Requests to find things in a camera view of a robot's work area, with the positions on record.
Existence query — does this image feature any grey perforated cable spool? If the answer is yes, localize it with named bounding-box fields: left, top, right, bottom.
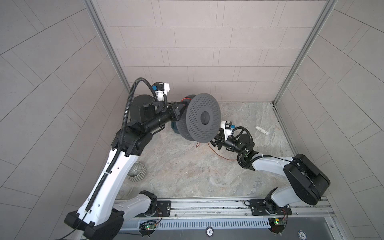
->
left=176, top=93, right=221, bottom=143

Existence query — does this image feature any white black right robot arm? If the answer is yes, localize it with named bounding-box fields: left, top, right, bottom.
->
left=211, top=125, right=331, bottom=216

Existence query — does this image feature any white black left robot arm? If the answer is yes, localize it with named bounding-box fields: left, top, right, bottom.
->
left=65, top=78, right=188, bottom=240

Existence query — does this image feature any dark teal plastic tray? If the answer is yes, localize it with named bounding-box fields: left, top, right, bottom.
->
left=171, top=122, right=179, bottom=134

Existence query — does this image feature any white glue stick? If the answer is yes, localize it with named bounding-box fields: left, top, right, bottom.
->
left=256, top=126, right=269, bottom=136

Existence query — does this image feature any ribbed grey ceramic cup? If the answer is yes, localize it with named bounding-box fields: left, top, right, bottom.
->
left=127, top=162, right=147, bottom=183

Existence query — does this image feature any right green circuit board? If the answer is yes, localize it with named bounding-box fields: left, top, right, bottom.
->
left=268, top=218, right=287, bottom=234

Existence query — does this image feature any green circuit board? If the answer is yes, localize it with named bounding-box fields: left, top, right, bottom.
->
left=139, top=221, right=158, bottom=231
left=268, top=218, right=287, bottom=234

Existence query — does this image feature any left green circuit board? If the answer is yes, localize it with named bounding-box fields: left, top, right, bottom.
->
left=139, top=221, right=158, bottom=231

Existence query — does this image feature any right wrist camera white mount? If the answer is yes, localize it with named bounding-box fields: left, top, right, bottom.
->
left=221, top=121, right=236, bottom=140

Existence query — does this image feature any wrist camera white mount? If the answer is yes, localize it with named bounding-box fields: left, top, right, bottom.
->
left=152, top=82, right=170, bottom=102
left=221, top=121, right=236, bottom=140

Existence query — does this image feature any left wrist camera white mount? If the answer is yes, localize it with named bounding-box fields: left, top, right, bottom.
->
left=152, top=82, right=170, bottom=102

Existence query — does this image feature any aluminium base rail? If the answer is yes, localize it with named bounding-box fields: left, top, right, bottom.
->
left=112, top=196, right=336, bottom=235

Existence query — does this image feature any aluminium corner wall profile left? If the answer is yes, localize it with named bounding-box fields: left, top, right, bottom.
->
left=83, top=0, right=131, bottom=94

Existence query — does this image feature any aluminium corner wall profile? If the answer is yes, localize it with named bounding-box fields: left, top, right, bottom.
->
left=83, top=0, right=131, bottom=94
left=272, top=0, right=338, bottom=105

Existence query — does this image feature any aluminium corner wall profile right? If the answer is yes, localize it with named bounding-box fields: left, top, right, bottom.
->
left=272, top=0, right=338, bottom=105

